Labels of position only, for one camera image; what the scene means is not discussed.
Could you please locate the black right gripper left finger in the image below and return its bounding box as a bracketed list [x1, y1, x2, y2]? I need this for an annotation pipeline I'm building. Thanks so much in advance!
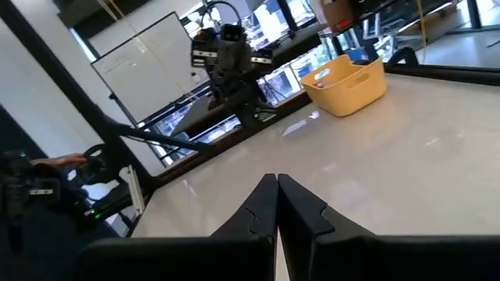
[76, 173, 278, 281]

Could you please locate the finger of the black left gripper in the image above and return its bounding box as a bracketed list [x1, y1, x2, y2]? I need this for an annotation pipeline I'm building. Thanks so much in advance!
[212, 66, 232, 103]
[230, 68, 253, 105]

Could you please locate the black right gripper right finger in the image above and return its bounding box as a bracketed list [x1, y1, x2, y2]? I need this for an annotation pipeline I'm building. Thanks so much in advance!
[277, 174, 500, 281]

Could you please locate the whiteboard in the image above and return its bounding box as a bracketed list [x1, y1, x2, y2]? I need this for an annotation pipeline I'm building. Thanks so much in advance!
[90, 10, 210, 125]

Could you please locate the white label plate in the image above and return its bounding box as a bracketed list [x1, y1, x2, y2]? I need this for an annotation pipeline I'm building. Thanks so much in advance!
[124, 165, 145, 215]

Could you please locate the yellow plastic bin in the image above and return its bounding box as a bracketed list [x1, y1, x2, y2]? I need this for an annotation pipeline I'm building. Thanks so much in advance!
[300, 53, 388, 118]

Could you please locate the cardboard box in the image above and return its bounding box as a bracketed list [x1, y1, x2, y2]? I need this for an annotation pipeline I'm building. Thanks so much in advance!
[320, 0, 355, 29]

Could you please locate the person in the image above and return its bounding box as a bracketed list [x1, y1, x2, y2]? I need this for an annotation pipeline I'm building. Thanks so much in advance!
[0, 218, 118, 281]

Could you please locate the person's hand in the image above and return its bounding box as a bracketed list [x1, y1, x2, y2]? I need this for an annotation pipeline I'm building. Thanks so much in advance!
[33, 152, 89, 169]

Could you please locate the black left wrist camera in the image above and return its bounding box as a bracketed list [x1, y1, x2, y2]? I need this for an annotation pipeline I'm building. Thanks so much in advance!
[220, 23, 248, 44]

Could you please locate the yellow hanging cable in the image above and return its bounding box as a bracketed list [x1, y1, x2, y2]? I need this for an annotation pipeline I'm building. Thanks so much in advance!
[414, 0, 430, 54]

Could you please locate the black aluminium table frame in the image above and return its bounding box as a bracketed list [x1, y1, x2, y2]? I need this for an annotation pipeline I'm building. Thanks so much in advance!
[0, 0, 500, 235]

